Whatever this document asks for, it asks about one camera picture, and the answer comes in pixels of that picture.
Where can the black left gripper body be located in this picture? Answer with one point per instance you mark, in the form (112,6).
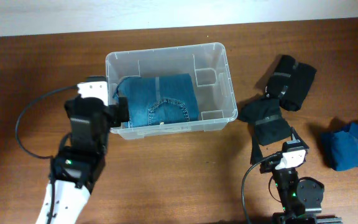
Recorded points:
(73,106)

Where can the dark blue jeans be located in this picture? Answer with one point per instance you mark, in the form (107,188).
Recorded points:
(156,100)

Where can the black folded garment upper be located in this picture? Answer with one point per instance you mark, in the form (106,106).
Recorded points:
(290,82)

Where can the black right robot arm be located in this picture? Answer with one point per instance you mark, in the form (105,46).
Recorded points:
(300,198)

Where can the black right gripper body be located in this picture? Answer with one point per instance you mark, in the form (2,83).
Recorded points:
(286,175)

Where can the clear plastic storage bin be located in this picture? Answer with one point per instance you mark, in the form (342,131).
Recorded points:
(208,68)

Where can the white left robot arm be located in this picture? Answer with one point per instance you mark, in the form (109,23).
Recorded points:
(80,159)

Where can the black folded garment lower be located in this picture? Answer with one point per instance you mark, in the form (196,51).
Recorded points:
(266,118)

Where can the blue shirt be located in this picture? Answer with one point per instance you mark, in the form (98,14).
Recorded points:
(341,147)

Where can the black folded garment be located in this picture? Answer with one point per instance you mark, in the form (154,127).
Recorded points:
(290,82)
(266,118)

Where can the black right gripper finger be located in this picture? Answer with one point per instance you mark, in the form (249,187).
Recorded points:
(296,140)
(256,153)

